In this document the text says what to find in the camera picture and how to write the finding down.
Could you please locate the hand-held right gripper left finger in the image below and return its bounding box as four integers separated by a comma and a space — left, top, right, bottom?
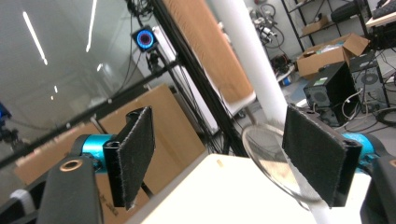
102, 105, 156, 210

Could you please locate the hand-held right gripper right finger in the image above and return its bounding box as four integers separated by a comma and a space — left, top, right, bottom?
281, 104, 363, 209

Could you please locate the wooden handle mesh strainer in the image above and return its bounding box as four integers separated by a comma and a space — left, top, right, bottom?
241, 123, 323, 210

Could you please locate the white round-base stand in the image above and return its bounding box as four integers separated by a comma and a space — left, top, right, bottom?
211, 0, 332, 224

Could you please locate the large flat cardboard sheet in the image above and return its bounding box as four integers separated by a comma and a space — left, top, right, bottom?
96, 83, 207, 195

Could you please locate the black computer tower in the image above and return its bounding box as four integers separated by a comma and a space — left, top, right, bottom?
303, 61, 360, 128

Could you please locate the grey computer tower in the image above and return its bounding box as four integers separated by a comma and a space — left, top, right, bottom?
348, 50, 390, 114

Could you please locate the open cardboard box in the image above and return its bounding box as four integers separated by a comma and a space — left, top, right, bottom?
295, 32, 372, 80

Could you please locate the wooden board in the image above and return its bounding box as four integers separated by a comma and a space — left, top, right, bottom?
163, 0, 258, 117

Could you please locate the black metal shelf rack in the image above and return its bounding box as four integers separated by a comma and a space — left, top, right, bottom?
280, 0, 375, 54

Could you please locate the black bag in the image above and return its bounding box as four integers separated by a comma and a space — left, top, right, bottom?
330, 1, 366, 23

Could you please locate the white cable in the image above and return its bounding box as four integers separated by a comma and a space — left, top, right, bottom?
340, 88, 366, 121

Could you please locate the black metal frame crossbar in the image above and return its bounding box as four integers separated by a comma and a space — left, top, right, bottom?
0, 60, 180, 171

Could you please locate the coiled black cable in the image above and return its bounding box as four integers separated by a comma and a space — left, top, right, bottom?
375, 106, 396, 128

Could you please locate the black metal frame post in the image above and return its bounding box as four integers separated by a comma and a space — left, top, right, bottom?
148, 0, 250, 158

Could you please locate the camera with blue ring light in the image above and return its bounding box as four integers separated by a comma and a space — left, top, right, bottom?
131, 24, 160, 54

